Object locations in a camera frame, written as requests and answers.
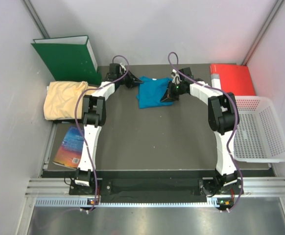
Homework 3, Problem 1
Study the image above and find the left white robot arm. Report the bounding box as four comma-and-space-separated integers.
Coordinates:
71, 63, 142, 197

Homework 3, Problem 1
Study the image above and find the purple cable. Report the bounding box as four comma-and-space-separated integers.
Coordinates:
73, 55, 131, 213
167, 51, 244, 212

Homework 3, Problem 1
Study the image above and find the red folder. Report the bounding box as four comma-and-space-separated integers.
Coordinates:
210, 64, 256, 96

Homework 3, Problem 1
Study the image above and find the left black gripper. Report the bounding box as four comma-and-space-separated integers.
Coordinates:
117, 68, 143, 89

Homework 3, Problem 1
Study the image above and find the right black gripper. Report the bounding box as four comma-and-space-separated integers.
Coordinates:
160, 81, 184, 103

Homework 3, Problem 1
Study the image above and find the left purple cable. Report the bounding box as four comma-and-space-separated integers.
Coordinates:
73, 55, 131, 213

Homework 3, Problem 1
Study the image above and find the white plastic basket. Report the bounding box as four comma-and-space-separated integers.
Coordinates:
234, 96, 285, 163

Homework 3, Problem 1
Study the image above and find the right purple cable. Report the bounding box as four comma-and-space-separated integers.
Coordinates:
167, 51, 244, 212

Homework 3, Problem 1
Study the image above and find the white slotted cable duct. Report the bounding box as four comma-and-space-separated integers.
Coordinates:
34, 197, 234, 208

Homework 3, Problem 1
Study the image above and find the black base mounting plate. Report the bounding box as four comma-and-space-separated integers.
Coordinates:
69, 177, 246, 196

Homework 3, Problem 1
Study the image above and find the cream t shirt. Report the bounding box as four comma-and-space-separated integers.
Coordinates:
43, 81, 96, 120

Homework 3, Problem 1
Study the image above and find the colourful book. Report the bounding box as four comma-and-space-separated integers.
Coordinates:
52, 126, 84, 169

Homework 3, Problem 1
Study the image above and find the aluminium rail frame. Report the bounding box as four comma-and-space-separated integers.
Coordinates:
25, 177, 285, 197

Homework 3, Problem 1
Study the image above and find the blue t shirt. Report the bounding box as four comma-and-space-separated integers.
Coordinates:
136, 76, 173, 109

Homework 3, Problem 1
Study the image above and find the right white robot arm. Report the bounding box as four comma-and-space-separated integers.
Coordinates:
161, 67, 239, 197

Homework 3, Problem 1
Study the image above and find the green ring binder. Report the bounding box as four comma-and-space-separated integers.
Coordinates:
31, 35, 102, 85

